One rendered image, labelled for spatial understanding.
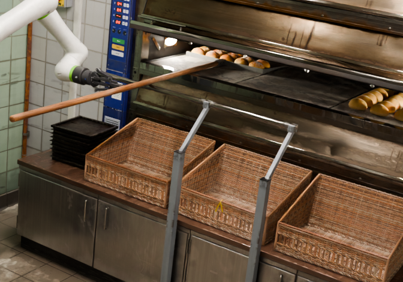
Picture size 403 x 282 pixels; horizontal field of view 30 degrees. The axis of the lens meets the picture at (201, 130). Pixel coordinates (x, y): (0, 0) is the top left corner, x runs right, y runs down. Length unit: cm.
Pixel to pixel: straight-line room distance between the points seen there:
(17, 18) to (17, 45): 132
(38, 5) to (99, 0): 98
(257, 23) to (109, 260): 153
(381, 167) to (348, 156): 18
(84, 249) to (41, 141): 107
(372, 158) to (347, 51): 55
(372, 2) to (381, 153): 75
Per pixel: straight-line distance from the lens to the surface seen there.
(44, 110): 336
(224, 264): 380
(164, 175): 438
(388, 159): 386
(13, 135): 515
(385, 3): 374
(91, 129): 447
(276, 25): 399
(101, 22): 463
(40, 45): 499
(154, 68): 442
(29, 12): 369
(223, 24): 412
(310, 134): 400
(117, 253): 419
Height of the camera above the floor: 217
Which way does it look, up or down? 18 degrees down
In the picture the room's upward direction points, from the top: 7 degrees clockwise
